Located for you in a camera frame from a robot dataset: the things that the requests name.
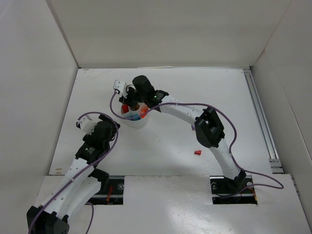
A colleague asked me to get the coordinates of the orange figure-eight lego piece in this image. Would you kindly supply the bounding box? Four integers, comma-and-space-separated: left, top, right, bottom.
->
138, 106, 149, 118

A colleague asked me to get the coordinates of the long teal lego brick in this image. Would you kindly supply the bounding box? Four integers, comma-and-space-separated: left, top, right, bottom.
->
129, 117, 141, 121

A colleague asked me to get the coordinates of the red 2x4 lego brick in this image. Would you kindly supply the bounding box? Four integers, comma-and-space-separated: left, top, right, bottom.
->
122, 105, 129, 114

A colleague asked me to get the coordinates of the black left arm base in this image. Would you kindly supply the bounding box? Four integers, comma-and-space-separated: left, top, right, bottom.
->
88, 169, 125, 205

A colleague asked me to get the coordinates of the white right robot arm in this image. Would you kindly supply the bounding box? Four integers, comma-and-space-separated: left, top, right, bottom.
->
114, 75, 246, 190

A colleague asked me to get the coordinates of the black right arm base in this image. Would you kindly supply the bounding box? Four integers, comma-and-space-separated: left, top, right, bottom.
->
210, 175, 257, 205

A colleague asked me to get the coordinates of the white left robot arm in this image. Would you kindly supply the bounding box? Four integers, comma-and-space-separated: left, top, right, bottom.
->
26, 112, 120, 234

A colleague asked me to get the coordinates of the white divided round container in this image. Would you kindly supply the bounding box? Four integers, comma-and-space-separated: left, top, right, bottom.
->
121, 103, 149, 128

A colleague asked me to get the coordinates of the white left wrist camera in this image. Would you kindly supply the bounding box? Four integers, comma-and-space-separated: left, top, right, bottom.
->
76, 115, 97, 135

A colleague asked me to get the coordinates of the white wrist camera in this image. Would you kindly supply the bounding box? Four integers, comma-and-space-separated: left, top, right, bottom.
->
113, 80, 128, 98
76, 115, 97, 135

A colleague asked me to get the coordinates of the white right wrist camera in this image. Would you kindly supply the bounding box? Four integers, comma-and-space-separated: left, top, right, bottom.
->
113, 80, 128, 98

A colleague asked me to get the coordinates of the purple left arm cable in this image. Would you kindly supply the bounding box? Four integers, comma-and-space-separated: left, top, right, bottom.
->
28, 111, 120, 234

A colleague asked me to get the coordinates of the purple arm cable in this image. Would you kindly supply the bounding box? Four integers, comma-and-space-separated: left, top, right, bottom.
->
109, 91, 285, 197
28, 111, 120, 234

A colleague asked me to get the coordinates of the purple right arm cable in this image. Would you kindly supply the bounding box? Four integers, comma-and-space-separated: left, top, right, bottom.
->
109, 91, 285, 197

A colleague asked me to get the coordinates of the aluminium rail right side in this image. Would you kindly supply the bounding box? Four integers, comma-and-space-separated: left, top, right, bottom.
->
243, 69, 284, 174

